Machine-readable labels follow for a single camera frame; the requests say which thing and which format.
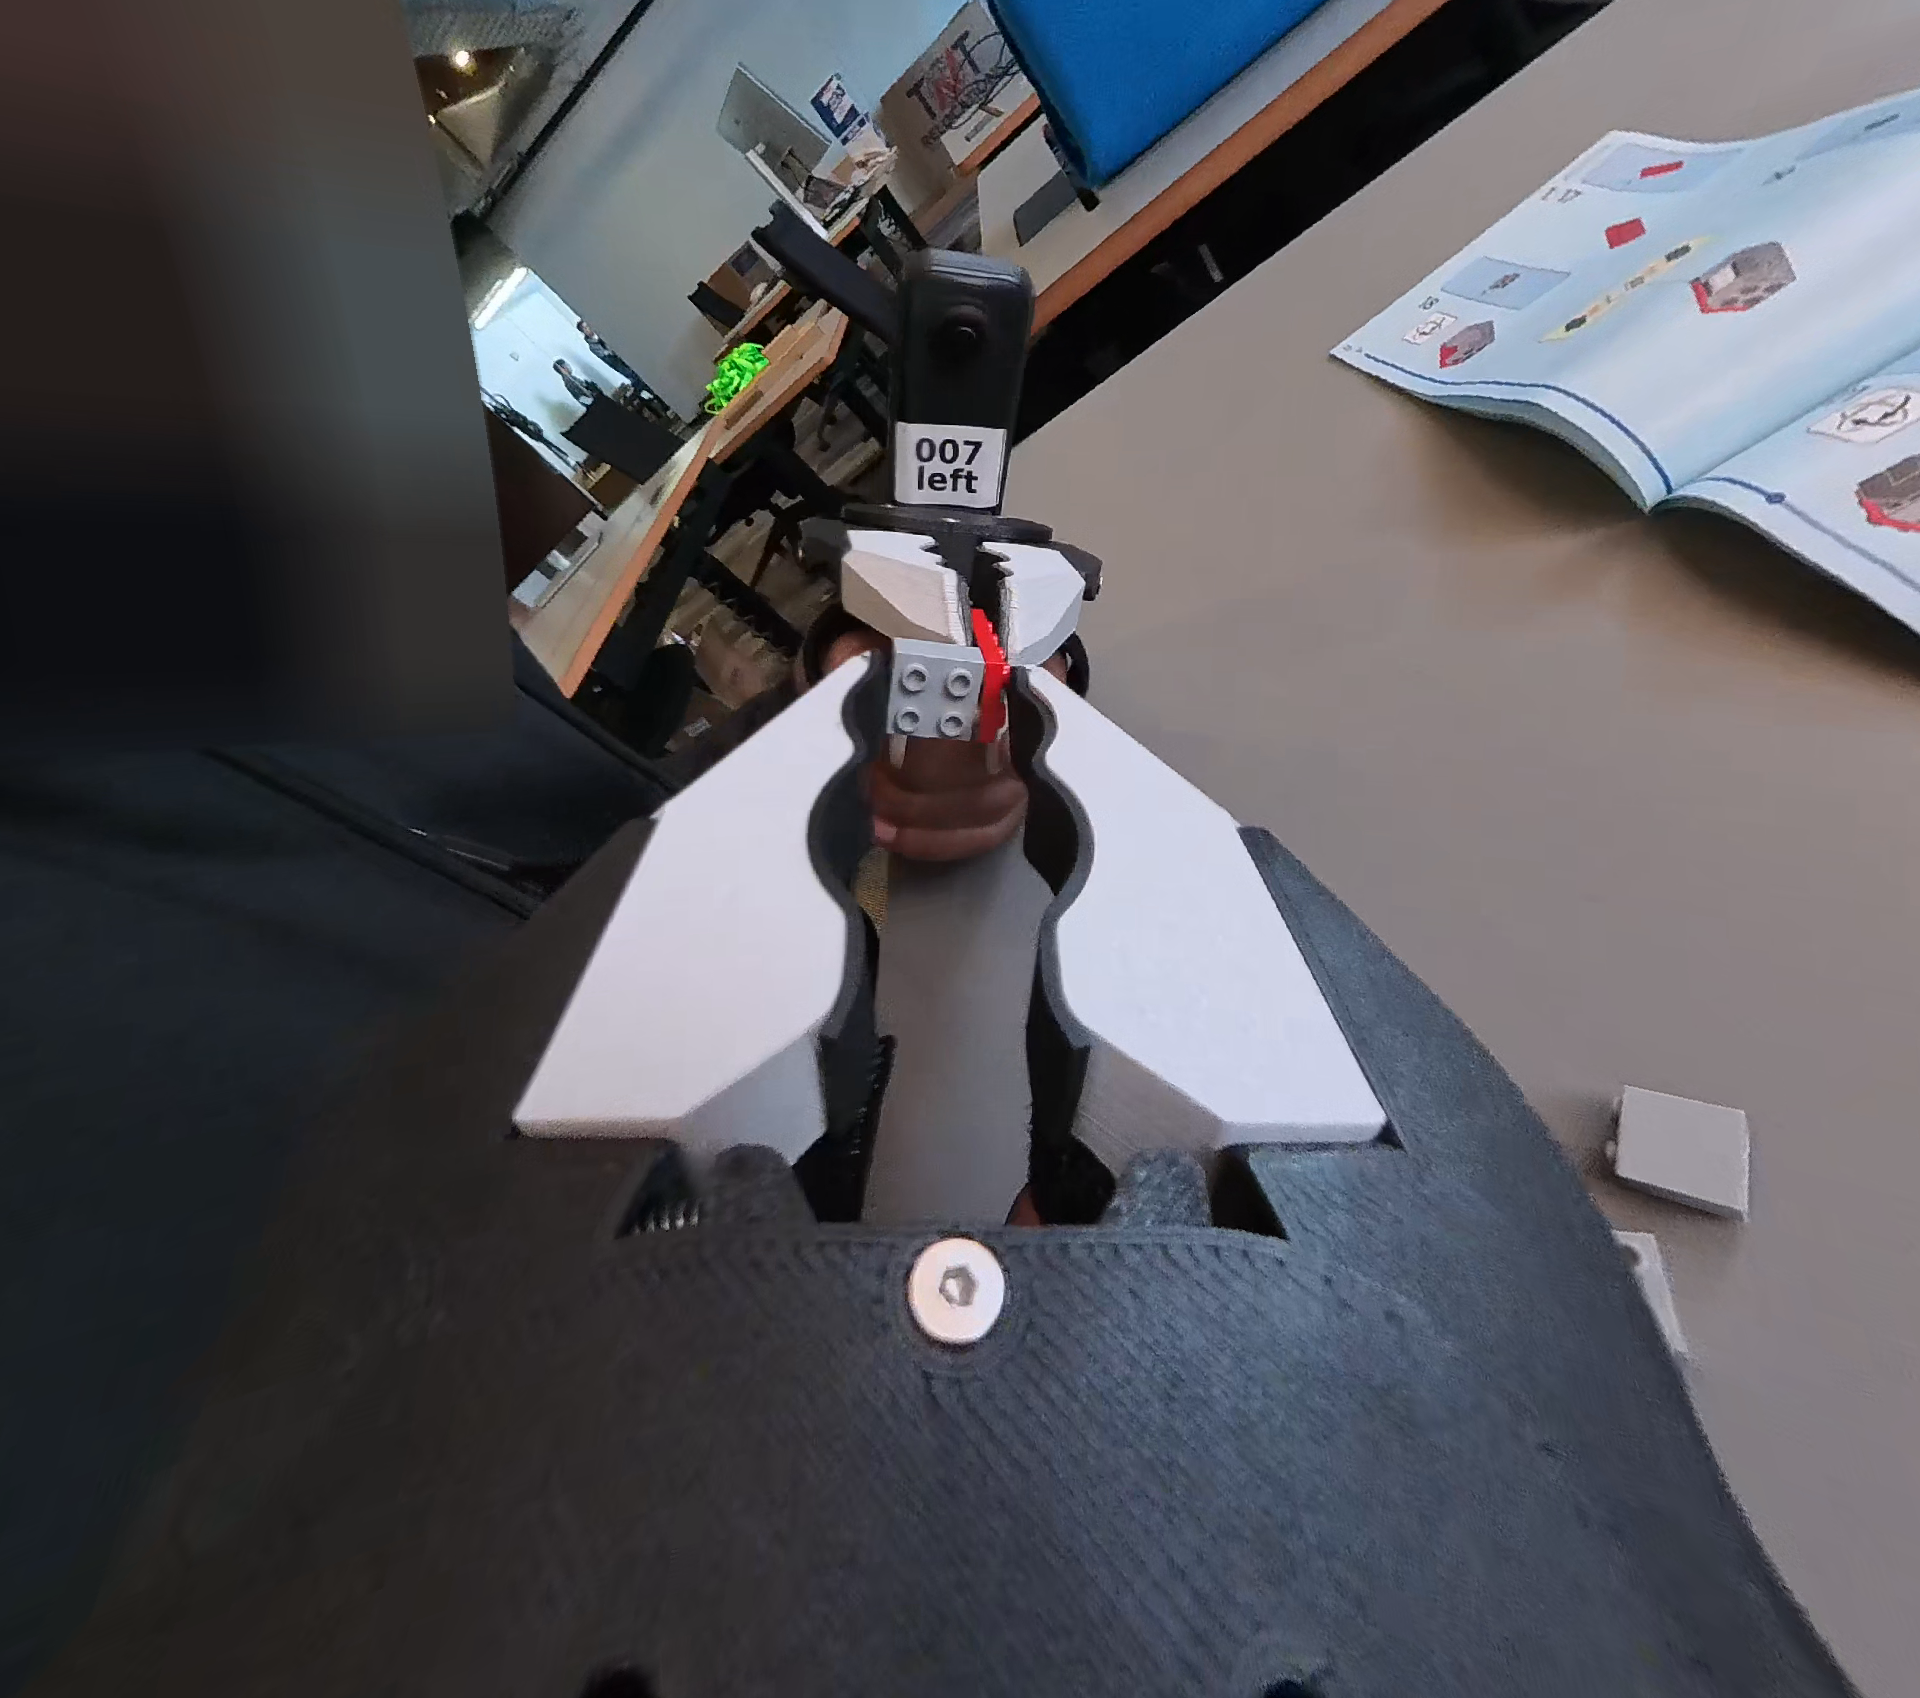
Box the person's left hand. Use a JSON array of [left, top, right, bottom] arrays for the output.
[[810, 622, 1097, 865]]

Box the cardboard box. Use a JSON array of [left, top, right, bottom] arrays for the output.
[[876, 3, 1048, 178]]

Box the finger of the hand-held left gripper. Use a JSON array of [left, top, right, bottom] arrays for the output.
[[840, 532, 979, 648], [981, 542, 1088, 668]]

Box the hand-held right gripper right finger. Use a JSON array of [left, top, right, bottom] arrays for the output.
[[1001, 663, 1389, 1152]]

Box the open instruction booklet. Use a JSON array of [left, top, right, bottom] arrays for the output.
[[1330, 88, 1920, 643]]

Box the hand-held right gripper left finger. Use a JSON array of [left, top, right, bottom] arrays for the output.
[[512, 653, 902, 1161]]

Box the long wood edged table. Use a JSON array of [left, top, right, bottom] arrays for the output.
[[509, 302, 842, 696]]

